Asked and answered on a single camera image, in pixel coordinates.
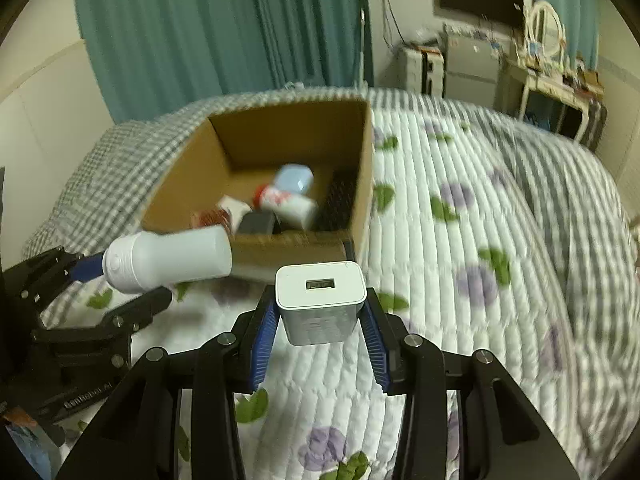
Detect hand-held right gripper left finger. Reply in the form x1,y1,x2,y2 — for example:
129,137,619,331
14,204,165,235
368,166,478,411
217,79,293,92
55,287,281,480

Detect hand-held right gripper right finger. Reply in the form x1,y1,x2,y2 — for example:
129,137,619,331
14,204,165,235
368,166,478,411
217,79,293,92
357,287,581,480

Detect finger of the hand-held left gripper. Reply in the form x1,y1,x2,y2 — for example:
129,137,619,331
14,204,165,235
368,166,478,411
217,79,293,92
7,246,108,306
32,286,173,343

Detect white plastic bottle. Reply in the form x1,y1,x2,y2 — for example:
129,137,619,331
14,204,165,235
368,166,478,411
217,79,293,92
102,225,235,295

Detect white cube charger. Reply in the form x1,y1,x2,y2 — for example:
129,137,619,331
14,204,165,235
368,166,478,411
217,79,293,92
276,261,367,347

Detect black power bank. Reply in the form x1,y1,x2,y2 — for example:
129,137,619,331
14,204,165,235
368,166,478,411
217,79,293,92
237,211,281,235

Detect small pink red packet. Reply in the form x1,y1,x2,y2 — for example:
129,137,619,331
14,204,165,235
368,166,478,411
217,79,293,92
191,210,233,228

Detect white tube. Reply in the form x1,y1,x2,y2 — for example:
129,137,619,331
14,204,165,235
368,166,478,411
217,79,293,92
252,183,318,228

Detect white plug adapter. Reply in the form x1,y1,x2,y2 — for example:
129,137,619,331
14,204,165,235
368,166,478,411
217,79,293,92
217,195,253,218

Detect black remote control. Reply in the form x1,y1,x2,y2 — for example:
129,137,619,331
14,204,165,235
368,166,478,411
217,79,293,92
317,170,358,231

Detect light blue packet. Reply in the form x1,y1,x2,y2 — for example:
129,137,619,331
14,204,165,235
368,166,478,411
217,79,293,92
276,163,315,196

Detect cardboard box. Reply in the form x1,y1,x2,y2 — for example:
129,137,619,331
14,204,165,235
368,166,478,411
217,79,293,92
141,100,375,281

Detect white floral quilt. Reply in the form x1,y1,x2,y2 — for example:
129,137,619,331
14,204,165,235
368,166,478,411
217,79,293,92
40,105,581,480

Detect wide teal curtain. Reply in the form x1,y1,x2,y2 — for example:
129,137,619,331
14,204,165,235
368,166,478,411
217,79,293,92
74,0,281,123

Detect grey checked blanket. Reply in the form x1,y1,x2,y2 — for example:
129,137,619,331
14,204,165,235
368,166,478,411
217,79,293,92
22,87,636,480

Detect white drawer unit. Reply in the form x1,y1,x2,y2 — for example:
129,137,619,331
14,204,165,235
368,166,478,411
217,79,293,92
400,47,426,92

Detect small silver fridge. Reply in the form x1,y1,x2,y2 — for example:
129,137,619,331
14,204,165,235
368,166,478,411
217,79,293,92
442,25,503,106

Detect white pole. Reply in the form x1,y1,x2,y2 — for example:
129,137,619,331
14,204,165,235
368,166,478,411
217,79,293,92
357,7,368,88

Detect white dressing table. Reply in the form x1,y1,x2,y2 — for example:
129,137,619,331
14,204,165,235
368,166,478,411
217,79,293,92
495,55,608,143

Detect narrow teal curtain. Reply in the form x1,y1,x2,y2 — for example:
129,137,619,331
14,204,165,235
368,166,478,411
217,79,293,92
250,0,375,92

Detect white oval vanity mirror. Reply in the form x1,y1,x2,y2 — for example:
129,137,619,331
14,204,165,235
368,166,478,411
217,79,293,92
522,2,566,58

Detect black wall cables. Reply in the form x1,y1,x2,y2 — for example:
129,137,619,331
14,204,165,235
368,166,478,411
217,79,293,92
382,0,406,48

